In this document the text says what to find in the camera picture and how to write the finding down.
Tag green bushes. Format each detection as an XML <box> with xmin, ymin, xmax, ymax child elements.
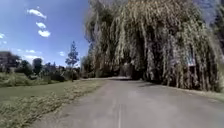
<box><xmin>0</xmin><ymin>72</ymin><xmax>52</xmax><ymax>88</ymax></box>

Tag large weeping willow tree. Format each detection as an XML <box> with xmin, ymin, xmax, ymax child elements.
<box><xmin>83</xmin><ymin>0</ymin><xmax>224</xmax><ymax>93</ymax></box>

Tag grey asphalt path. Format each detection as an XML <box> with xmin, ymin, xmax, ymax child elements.
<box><xmin>29</xmin><ymin>77</ymin><xmax>224</xmax><ymax>128</ymax></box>

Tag row of dark trees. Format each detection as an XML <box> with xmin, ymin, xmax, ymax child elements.
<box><xmin>0</xmin><ymin>50</ymin><xmax>82</xmax><ymax>83</ymax></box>

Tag tall slender tree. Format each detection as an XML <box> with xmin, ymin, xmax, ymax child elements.
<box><xmin>65</xmin><ymin>40</ymin><xmax>80</xmax><ymax>82</ymax></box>

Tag green grass field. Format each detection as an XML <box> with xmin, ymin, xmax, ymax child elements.
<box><xmin>0</xmin><ymin>78</ymin><xmax>108</xmax><ymax>128</ymax></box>

